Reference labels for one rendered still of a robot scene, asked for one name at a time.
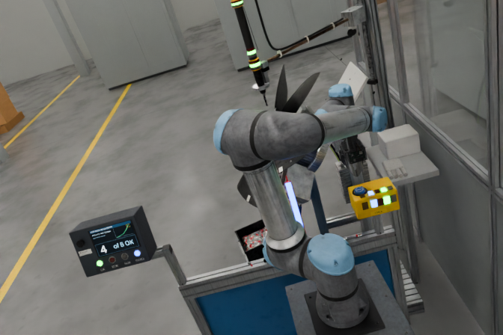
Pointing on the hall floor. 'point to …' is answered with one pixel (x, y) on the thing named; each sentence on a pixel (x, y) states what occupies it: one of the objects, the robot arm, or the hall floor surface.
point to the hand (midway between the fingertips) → (355, 172)
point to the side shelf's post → (409, 232)
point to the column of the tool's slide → (382, 93)
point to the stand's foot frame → (413, 300)
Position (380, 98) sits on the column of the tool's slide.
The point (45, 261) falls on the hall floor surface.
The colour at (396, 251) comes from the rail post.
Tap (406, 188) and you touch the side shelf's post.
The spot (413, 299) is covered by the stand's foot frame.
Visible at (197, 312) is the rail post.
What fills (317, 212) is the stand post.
